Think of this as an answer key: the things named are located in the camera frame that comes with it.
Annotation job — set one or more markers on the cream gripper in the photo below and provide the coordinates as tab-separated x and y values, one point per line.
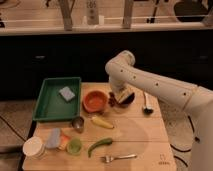
122	95

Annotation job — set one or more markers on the dark red grape bunch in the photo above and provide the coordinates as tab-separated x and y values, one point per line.
112	100

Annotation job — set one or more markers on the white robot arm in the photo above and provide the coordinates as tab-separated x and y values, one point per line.
191	98

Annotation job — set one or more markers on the dark brown bowl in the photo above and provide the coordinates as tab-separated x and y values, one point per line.
129	100

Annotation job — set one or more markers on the red orange bowl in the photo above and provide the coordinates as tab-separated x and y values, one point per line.
95	101

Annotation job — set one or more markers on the yellow banana toy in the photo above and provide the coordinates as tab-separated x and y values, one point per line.
102	123

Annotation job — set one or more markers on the green chili pepper toy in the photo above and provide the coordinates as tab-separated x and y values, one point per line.
105	141

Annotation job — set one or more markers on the small metal cup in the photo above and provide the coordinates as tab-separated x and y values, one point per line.
78	124

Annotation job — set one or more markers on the blue grey sponge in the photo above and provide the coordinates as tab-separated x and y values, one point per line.
66	93

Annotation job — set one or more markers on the silver metal fork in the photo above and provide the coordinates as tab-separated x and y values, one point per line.
108	158

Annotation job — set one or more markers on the small green cup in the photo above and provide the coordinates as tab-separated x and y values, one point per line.
74	146

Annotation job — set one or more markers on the green plastic tray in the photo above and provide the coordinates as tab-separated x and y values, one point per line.
51	106

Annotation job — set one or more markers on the white paper cup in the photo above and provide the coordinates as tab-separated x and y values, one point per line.
34	147

